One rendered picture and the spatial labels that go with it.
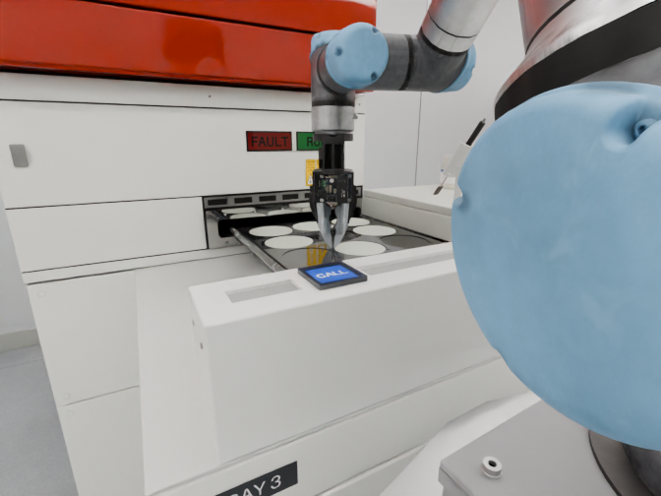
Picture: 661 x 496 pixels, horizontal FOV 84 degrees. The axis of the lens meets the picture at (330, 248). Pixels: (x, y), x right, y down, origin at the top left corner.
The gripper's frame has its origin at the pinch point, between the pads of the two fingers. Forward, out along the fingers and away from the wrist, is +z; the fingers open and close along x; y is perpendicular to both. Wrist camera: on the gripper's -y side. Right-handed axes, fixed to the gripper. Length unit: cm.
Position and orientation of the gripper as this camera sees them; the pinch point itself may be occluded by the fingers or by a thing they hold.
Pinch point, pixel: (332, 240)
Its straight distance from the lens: 71.7
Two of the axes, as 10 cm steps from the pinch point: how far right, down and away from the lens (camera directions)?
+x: 10.0, 0.0, -0.1
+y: -0.1, 2.8, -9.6
